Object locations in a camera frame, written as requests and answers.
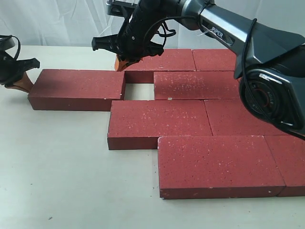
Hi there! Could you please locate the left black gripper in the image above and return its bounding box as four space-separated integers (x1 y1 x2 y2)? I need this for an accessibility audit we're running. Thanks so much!
0 51 40 93

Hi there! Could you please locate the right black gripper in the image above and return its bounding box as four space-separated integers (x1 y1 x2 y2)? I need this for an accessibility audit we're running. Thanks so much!
91 0 176 72

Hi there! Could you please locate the red brick second row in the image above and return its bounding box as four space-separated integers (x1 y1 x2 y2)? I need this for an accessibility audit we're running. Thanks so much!
154 71 239 100

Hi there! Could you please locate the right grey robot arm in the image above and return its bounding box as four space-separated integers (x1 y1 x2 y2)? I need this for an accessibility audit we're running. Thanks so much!
91 0 305 139

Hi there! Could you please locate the red brick back row left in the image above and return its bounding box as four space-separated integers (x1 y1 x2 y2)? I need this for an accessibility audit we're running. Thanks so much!
124 49 196 83

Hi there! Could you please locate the red brick back row right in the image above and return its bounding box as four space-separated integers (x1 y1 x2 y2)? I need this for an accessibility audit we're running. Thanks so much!
192 49 236 71

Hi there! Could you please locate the red brick third row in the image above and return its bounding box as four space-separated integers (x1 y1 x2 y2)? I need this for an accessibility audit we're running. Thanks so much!
204 99 286 135

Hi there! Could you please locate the red brick front row left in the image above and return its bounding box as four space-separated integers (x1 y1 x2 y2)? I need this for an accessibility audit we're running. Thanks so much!
158 135 285 199

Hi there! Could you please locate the red brick front row right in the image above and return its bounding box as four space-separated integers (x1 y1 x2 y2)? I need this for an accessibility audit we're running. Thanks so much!
265 135 305 197

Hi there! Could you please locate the white backdrop cloth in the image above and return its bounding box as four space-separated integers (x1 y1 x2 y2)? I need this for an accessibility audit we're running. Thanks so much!
0 0 305 46

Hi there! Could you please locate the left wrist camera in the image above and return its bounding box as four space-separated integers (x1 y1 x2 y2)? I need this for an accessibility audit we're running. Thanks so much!
0 37 15 51

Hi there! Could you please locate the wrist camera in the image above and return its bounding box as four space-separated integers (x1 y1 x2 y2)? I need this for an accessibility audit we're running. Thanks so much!
0 37 15 51
106 0 137 18

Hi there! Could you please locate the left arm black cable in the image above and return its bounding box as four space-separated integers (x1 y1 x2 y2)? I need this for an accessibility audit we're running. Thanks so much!
0 34 21 62

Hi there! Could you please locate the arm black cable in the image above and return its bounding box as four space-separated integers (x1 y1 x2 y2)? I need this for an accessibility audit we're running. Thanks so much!
0 34 21 62
142 14 258 115

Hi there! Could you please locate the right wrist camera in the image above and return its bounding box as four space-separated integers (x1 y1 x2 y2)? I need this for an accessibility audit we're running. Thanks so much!
106 0 137 18

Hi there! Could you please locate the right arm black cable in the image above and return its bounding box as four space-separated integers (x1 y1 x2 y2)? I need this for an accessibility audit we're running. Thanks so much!
142 14 258 115

